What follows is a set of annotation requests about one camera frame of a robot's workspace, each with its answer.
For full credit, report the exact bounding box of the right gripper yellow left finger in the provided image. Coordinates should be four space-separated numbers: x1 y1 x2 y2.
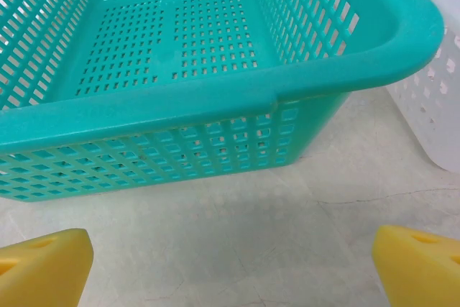
0 227 95 307

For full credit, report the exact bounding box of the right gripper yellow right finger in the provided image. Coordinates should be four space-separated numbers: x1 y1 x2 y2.
372 224 460 307

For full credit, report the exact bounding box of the translucent white plastic basket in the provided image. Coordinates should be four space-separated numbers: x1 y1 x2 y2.
386 0 460 173

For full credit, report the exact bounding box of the teal plastic basket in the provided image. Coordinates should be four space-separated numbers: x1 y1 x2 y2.
0 0 447 203

